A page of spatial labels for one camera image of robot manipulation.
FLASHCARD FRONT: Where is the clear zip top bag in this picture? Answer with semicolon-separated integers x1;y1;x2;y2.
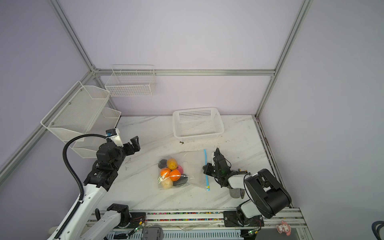
157;150;211;192

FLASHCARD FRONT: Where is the black round toy fruit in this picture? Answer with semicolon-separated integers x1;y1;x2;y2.
173;175;189;187

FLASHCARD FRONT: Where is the pink toy dragon fruit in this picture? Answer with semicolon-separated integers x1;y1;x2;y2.
176;166;184;175

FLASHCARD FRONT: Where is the orange toy fruit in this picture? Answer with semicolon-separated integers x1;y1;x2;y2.
169;169;182;182
160;168;172;179

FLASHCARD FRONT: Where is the dark toy avocado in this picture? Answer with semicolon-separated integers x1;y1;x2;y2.
158;159;168;169

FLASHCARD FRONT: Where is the yellow toy mango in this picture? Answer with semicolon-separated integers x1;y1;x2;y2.
167;158;178;171

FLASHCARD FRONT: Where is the white plastic basket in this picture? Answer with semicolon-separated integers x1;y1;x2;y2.
172;108;225;142

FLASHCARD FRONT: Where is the cream toy pear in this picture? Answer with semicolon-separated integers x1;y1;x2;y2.
160;178;174;190

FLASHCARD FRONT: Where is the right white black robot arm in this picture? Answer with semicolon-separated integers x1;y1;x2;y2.
202;148;292;227

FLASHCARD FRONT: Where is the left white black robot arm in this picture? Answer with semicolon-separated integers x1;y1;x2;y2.
49;133;141;240

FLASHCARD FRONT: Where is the grey felt eraser block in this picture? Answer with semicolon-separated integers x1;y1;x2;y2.
229;188;245;199

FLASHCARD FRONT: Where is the white two-tier mesh shelf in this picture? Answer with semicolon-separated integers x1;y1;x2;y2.
41;82;121;143

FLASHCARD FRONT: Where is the pink plush toy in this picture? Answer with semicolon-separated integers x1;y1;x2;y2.
276;221;292;236

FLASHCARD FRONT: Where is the grey power adapter box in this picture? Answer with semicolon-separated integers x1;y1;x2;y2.
142;225;164;240

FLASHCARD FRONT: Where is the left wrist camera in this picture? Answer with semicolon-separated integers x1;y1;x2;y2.
106;128;124;147

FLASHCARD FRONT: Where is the white wire wall basket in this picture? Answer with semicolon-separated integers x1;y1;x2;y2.
105;65;157;97

